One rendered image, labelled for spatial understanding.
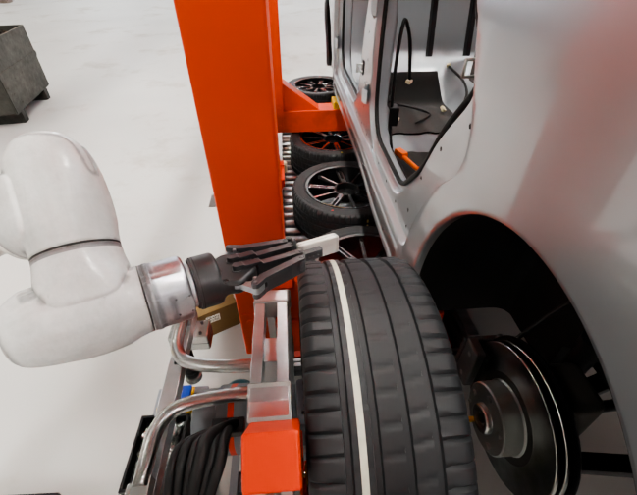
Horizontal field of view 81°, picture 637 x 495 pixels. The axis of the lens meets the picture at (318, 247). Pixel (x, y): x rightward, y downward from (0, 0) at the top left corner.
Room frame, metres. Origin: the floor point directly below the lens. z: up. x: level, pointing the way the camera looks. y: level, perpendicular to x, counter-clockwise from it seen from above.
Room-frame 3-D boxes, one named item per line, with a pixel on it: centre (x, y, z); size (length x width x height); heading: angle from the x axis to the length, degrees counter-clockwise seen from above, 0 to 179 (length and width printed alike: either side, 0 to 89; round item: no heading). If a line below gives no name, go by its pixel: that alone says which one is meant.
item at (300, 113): (2.80, 0.00, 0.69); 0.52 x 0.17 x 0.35; 95
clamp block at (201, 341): (0.54, 0.30, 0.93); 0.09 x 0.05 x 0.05; 95
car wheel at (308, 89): (3.97, 0.00, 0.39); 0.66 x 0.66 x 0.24
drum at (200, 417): (0.38, 0.15, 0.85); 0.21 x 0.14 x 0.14; 95
